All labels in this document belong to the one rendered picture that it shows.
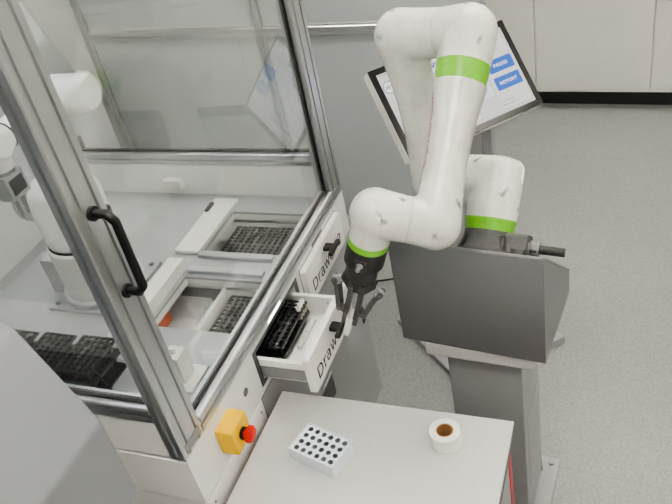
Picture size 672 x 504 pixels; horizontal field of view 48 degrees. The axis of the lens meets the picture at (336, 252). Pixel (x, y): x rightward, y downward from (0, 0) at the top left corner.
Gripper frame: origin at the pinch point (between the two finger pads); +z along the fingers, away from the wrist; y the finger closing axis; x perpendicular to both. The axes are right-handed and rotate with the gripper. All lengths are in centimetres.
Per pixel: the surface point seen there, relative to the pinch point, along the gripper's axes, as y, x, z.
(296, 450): -0.7, -29.6, 14.0
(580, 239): 71, 163, 72
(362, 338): -1, 47, 56
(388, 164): -23, 167, 68
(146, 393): -28, -47, -13
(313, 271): -16.0, 21.8, 9.0
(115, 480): -12, -82, -48
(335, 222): -16.8, 42.0, 6.9
